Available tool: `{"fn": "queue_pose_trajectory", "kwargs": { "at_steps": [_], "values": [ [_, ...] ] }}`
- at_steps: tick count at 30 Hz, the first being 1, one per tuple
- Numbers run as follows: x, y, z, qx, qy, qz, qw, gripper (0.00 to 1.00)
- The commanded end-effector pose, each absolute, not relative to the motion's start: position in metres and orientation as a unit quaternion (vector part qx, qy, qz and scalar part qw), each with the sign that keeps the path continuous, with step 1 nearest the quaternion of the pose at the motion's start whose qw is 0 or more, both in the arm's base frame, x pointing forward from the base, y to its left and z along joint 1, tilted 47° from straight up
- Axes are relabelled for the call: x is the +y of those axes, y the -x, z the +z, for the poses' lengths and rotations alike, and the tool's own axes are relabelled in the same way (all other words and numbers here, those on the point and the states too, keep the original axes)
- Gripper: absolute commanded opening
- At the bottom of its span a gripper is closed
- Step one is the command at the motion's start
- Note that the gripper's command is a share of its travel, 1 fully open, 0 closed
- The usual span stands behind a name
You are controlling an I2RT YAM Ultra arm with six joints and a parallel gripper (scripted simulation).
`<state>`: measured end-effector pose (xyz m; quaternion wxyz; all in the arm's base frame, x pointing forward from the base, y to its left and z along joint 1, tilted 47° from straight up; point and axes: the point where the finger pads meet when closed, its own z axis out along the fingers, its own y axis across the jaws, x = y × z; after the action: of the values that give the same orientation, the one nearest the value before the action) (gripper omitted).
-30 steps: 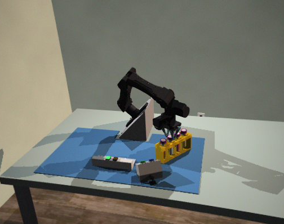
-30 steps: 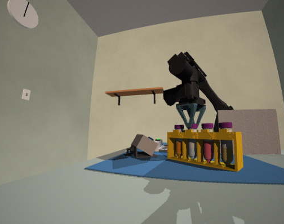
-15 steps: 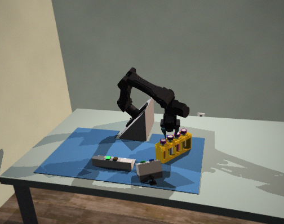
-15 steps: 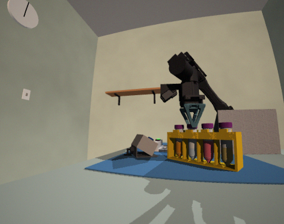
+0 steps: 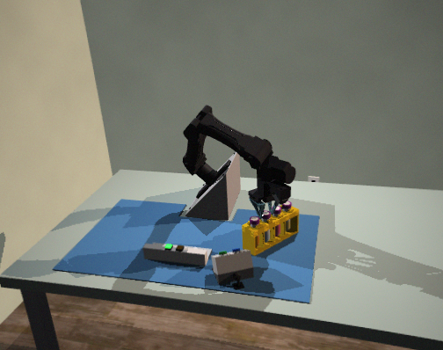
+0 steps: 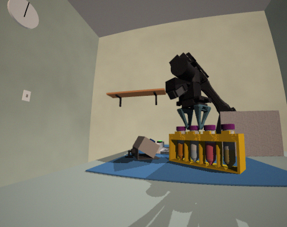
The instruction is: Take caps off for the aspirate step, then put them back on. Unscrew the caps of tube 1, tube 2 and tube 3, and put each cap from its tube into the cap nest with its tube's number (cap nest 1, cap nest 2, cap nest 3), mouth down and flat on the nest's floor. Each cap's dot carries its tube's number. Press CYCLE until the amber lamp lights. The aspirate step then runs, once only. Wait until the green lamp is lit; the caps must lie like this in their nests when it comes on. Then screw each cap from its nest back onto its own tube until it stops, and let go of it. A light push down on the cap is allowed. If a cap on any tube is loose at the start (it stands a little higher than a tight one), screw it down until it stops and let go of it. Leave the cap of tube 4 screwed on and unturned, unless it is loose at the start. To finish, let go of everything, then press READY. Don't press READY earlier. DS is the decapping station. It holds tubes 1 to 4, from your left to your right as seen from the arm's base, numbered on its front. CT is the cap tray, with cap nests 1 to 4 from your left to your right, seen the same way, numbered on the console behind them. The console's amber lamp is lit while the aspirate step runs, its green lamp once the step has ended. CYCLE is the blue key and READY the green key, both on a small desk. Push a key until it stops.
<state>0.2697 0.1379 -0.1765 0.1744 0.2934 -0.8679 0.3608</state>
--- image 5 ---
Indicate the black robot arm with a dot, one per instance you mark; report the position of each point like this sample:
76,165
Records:
254,150

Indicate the grey key desk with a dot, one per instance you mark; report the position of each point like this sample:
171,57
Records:
235,265

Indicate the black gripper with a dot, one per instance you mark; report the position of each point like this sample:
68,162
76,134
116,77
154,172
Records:
256,198

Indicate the blue flat mat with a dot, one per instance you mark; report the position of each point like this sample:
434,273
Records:
113,248

